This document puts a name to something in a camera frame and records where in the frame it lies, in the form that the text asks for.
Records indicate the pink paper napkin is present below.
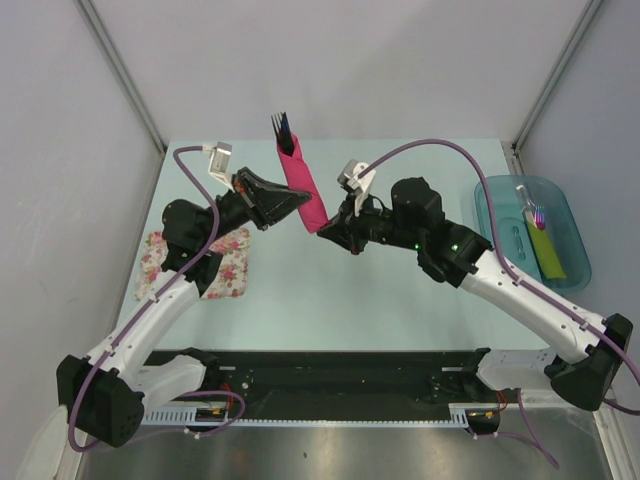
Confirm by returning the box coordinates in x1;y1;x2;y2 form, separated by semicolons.
277;134;329;234

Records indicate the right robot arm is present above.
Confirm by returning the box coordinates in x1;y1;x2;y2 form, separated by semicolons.
319;178;633;411

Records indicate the teal plastic bin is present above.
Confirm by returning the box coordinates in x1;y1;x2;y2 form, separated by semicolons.
474;175;592;294

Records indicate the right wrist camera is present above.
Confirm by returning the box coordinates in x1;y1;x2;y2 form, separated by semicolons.
337;159;376;217

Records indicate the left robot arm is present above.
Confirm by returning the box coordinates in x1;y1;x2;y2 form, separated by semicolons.
56;168;311;452

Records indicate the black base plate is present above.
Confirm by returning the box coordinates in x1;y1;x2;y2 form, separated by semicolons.
139;349;521;421

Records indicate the floral tray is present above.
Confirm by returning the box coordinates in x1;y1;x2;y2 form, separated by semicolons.
133;227;250;301

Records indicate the aluminium frame rail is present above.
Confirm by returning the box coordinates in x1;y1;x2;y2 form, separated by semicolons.
514;369;616;407

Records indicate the white cable duct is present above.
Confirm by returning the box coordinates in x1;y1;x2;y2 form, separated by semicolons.
141;405;197;426

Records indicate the silver utensil in bin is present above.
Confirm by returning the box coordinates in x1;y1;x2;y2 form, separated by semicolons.
516;184;537;225

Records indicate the iridescent fork in bin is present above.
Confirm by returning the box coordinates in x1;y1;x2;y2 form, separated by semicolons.
533;206;546;231

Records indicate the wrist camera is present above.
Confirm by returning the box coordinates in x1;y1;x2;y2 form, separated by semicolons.
337;159;376;217
202;142;233;190

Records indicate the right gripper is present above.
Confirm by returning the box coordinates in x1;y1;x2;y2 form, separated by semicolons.
318;189;422;257

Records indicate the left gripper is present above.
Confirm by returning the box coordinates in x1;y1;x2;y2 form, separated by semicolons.
198;167;309;248

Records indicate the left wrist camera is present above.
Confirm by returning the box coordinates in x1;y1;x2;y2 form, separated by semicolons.
202;142;233;190

